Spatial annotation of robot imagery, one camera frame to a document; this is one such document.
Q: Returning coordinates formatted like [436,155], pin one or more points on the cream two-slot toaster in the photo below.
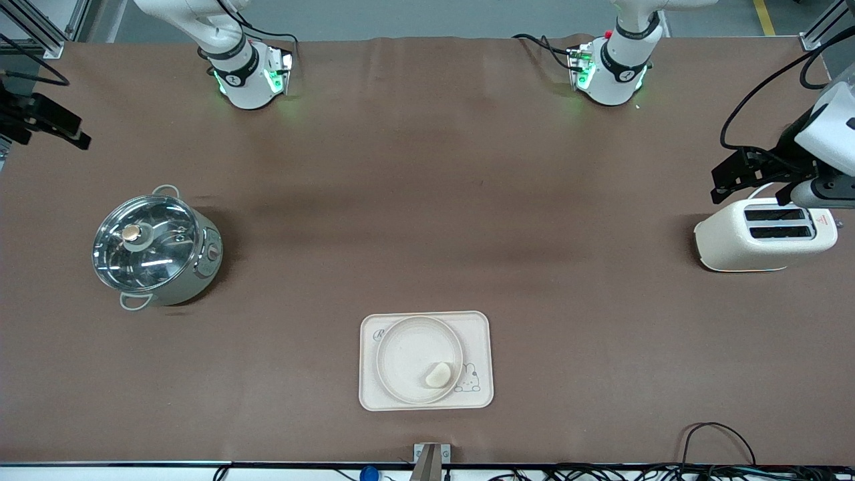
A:
[735,244]

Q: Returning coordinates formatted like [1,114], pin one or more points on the round cream plate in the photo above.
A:
[411,354]

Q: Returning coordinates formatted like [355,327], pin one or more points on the glass pot lid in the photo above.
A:
[153,250]

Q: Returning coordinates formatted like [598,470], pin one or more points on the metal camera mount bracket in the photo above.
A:
[431,461]

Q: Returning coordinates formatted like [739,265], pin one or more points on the steel electric cooking pot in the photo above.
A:
[200,270]

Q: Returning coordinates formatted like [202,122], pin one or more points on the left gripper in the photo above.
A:
[786,157]

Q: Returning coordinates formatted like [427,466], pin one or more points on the cream rabbit print tray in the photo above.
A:
[481,334]

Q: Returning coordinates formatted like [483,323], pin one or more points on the brown table mat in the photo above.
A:
[467,200]

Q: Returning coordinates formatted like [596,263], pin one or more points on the blue round knob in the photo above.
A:
[369,474]

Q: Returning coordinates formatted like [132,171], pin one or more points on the pale steamed bun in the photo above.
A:
[438,375]

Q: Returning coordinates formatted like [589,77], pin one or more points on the aluminium frame profile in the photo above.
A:
[818,30]
[40,30]

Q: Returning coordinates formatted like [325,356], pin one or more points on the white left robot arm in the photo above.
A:
[618,73]

